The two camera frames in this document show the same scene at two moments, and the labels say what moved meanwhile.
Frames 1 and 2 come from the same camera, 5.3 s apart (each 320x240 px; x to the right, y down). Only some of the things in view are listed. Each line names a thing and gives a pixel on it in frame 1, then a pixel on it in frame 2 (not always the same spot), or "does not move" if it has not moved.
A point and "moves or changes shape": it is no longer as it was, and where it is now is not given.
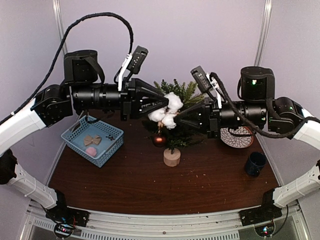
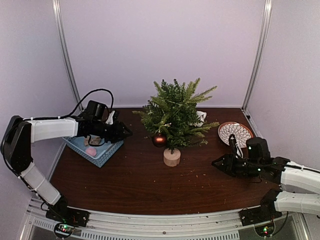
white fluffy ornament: [165, 116] moves or changes shape
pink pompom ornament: [91, 151] does not move
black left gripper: [128, 104] -> [118, 132]
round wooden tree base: [170, 159] does not move
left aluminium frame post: [58, 17] does not move
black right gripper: [212, 127] -> [227, 157]
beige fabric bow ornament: [88, 139] does not move
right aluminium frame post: [265, 26] does not move
